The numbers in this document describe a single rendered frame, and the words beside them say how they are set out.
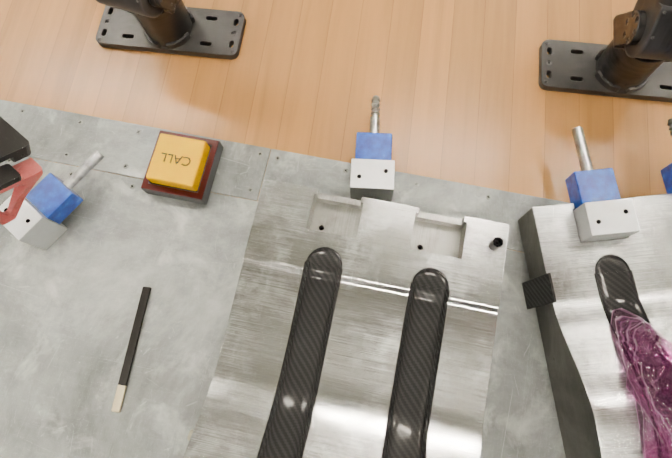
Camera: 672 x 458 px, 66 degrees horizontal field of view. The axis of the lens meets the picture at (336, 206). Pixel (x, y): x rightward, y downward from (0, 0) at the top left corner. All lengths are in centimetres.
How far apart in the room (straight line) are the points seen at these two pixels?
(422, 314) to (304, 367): 13
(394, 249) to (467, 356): 12
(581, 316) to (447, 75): 34
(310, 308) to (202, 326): 16
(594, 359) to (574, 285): 8
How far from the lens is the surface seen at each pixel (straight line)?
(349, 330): 53
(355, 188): 59
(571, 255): 61
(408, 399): 54
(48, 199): 70
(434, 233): 57
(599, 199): 62
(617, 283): 63
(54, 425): 70
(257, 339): 54
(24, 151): 56
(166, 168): 66
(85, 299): 70
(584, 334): 59
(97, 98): 78
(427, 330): 54
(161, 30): 75
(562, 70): 75
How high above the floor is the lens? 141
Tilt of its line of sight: 73 degrees down
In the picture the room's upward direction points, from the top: 8 degrees counter-clockwise
